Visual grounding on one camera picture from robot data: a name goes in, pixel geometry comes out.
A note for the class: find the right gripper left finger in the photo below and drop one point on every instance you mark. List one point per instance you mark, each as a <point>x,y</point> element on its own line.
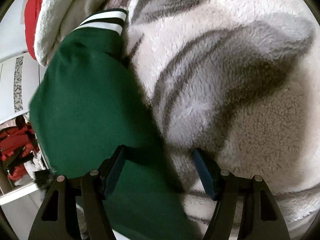
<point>57,217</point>

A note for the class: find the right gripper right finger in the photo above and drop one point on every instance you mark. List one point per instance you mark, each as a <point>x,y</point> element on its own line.
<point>261,216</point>

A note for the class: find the green white varsity jacket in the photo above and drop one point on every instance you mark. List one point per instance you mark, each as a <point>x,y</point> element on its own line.
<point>86,106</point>

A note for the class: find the hanging red clothes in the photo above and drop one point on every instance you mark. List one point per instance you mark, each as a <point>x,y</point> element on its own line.
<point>18,143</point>

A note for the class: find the white drawer shelf unit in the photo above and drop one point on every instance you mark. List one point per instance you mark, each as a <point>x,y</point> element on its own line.
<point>19,208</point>

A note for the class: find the white wardrobe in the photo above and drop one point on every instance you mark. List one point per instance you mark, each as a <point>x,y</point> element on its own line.
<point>20,73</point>

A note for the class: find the floral plush bed blanket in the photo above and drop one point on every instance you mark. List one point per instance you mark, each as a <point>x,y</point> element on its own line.
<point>240,80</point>

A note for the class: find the folded white fleece blanket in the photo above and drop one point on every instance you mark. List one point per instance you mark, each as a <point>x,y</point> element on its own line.
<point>57,18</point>

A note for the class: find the red duvet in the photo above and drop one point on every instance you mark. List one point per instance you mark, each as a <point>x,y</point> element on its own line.
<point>31,14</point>

